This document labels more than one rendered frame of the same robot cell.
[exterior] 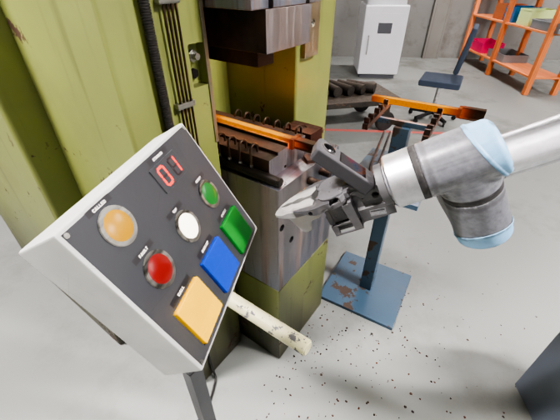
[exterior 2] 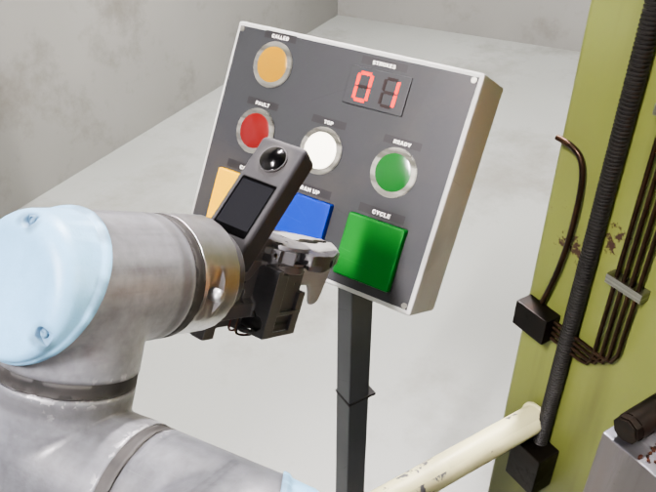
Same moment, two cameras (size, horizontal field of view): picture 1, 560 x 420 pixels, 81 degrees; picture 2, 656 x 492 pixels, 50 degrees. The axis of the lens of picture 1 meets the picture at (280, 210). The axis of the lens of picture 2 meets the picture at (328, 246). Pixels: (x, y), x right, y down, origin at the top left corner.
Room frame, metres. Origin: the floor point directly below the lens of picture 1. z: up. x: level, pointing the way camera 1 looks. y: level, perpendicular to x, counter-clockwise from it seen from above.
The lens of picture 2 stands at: (0.73, -0.54, 1.48)
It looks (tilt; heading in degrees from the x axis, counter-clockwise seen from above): 35 degrees down; 113
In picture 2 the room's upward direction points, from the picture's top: straight up
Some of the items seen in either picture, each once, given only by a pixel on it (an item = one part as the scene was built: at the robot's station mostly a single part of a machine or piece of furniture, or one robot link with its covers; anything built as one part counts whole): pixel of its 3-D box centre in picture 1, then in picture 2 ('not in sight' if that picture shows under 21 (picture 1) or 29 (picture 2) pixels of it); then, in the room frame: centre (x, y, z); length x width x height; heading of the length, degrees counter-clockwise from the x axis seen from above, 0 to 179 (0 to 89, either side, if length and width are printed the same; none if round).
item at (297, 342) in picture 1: (245, 308); (427, 478); (0.62, 0.10, 0.62); 0.44 x 0.05 x 0.05; 54
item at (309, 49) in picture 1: (310, 29); not in sight; (1.28, -0.10, 1.27); 0.09 x 0.02 x 0.17; 144
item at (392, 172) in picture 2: (209, 193); (392, 172); (0.53, 0.14, 1.09); 0.05 x 0.03 x 0.04; 144
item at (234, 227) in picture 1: (235, 229); (370, 251); (0.52, 0.09, 1.01); 0.07 x 0.05 x 0.07; 169
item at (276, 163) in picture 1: (238, 139); not in sight; (1.07, 0.14, 0.96); 0.42 x 0.20 x 0.09; 54
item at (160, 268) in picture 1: (160, 268); (255, 130); (0.33, 0.17, 1.09); 0.05 x 0.03 x 0.04; 144
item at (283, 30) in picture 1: (229, 21); not in sight; (1.07, 0.14, 1.32); 0.42 x 0.20 x 0.10; 54
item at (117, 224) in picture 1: (118, 225); (272, 64); (0.34, 0.21, 1.16); 0.05 x 0.03 x 0.04; 144
